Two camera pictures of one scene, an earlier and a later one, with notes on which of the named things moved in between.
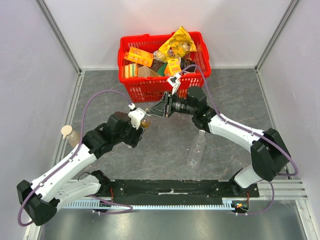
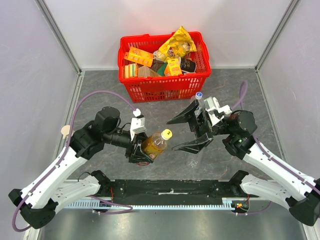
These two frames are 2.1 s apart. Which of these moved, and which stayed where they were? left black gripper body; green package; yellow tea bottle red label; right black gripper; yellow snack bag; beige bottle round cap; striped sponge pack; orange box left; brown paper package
Moved: yellow tea bottle red label; left black gripper body; right black gripper
Stayed: green package; brown paper package; beige bottle round cap; yellow snack bag; orange box left; striped sponge pack
